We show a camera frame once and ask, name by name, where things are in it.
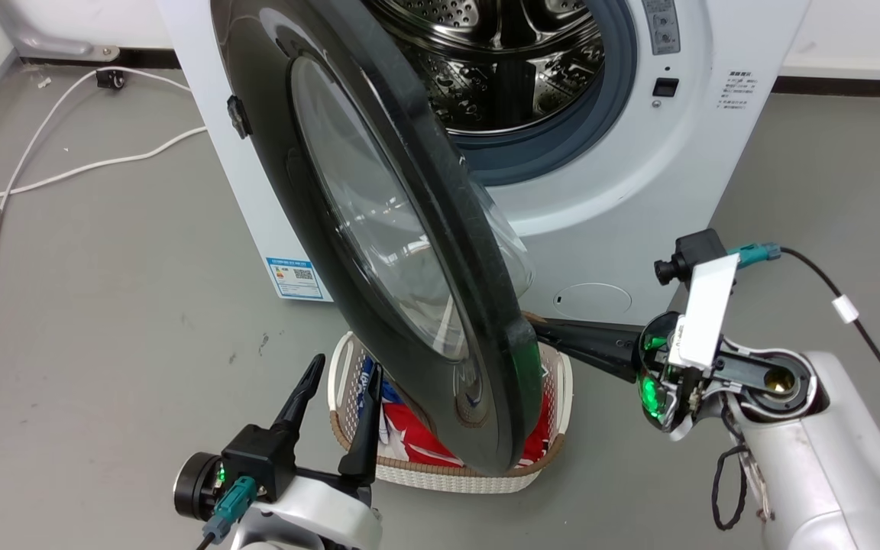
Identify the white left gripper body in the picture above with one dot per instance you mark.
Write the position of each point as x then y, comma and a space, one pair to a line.
318, 512

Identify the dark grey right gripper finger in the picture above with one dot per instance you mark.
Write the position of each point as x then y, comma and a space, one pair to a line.
600, 344

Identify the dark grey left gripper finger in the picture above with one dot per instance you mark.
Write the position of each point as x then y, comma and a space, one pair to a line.
299, 401
364, 435

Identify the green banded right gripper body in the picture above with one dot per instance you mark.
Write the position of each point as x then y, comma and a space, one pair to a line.
658, 382

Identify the black round washer door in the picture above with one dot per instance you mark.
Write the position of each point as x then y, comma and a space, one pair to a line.
440, 252

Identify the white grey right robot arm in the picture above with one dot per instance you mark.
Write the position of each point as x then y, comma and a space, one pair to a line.
814, 473

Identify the white front-load washing machine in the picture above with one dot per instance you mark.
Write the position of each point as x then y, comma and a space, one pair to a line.
623, 214

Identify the grey rubber door gasket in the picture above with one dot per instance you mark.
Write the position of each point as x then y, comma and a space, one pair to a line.
600, 130

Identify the round white filter cover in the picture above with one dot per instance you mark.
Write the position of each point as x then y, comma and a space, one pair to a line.
593, 302

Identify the red clothing item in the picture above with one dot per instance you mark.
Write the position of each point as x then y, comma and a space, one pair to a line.
409, 437

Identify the blue white clothing item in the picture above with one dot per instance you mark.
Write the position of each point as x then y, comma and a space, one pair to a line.
386, 382

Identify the white woven laundry basket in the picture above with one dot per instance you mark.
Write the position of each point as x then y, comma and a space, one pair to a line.
440, 478

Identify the blue white energy label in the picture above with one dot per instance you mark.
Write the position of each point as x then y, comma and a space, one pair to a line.
299, 279

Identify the printed text instruction label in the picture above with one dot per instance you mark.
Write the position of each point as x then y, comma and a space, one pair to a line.
736, 90

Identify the stainless steel washer drum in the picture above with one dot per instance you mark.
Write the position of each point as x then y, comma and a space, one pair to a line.
516, 69

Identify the grey control panel sticker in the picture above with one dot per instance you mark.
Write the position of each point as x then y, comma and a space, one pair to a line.
661, 27

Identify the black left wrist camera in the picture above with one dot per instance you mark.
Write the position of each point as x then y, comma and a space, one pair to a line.
253, 458

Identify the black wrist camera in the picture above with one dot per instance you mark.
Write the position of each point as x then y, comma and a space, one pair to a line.
253, 458
696, 256

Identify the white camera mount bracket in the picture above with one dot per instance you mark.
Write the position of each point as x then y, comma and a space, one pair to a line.
707, 313

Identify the teal left camera connector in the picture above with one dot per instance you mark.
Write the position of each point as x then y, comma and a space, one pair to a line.
230, 504

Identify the teal camera connector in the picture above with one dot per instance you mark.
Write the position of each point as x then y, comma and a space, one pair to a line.
755, 253
230, 504

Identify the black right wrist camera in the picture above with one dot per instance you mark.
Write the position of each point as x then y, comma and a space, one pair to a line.
696, 256

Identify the teal right camera connector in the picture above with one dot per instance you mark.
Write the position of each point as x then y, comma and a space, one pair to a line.
755, 253

